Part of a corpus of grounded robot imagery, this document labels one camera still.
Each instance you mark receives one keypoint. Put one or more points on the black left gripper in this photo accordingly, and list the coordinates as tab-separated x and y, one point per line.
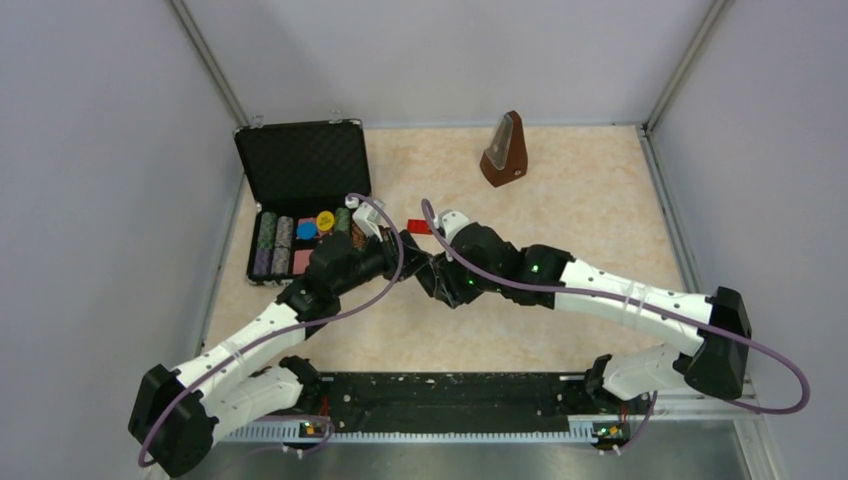
392	253

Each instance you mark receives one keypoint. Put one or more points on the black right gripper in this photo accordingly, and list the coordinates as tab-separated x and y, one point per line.
449	289

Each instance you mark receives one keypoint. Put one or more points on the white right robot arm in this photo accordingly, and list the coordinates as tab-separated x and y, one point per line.
695	330

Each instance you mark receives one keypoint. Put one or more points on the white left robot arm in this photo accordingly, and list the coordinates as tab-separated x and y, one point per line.
180	414

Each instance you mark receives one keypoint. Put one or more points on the red toy brick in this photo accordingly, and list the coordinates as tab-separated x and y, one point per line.
418	227

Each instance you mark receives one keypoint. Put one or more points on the brown wooden metronome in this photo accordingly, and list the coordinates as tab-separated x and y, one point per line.
506	158

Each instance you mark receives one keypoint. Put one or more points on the black poker chip case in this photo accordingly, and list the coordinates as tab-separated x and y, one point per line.
296	171

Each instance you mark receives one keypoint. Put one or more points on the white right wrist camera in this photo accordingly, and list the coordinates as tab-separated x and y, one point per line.
450	223

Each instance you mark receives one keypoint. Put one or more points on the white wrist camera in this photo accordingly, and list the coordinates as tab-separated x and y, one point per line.
450	223
368	214

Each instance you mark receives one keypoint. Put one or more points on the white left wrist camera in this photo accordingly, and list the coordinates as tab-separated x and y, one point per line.
368	214

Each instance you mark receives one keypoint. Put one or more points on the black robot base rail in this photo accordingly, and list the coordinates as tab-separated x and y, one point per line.
451	408

